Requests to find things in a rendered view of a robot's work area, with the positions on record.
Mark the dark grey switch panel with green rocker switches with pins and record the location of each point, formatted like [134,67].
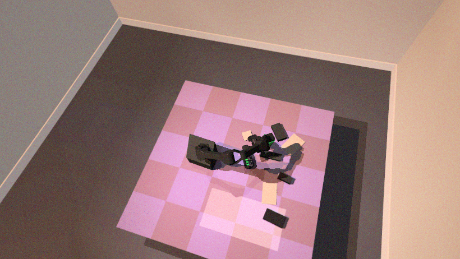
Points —
[248,163]

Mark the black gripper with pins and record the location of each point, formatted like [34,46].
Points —
[246,146]

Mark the peach flat square panel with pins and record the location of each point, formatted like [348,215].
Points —
[292,144]

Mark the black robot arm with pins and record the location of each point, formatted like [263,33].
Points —
[260,143]

